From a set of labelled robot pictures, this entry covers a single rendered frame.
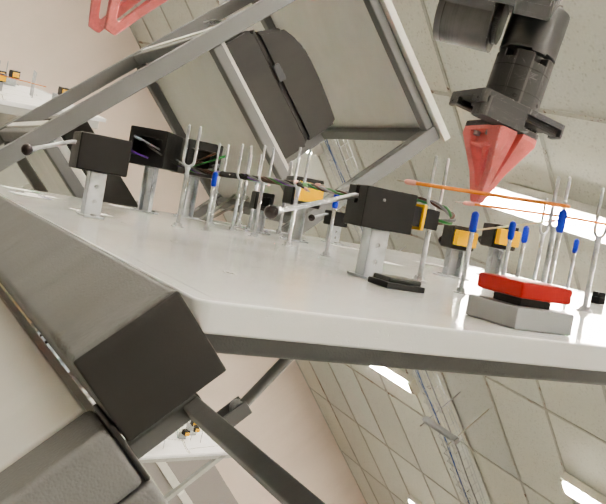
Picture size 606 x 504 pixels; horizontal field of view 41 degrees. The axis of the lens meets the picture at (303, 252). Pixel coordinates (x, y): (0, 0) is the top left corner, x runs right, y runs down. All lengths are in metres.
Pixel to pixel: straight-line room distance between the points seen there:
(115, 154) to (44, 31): 7.45
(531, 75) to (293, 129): 1.13
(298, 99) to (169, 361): 1.51
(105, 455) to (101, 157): 0.61
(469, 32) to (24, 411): 0.57
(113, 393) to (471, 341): 0.23
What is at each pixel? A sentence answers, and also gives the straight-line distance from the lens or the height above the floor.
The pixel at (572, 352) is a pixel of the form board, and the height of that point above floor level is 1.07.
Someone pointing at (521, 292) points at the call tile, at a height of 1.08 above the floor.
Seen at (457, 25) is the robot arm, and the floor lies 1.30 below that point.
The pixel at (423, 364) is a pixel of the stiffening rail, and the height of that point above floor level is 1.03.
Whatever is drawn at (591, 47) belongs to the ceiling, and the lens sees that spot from 3.77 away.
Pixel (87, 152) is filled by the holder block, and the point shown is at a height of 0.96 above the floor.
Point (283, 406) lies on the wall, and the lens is 10.79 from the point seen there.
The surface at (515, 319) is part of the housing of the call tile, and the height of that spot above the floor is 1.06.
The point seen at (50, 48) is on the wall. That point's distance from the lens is 8.47.
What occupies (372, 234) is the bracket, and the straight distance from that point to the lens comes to 0.81.
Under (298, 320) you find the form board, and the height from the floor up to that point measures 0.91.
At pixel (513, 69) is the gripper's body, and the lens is 0.84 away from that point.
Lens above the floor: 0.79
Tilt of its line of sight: 19 degrees up
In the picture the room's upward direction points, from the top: 55 degrees clockwise
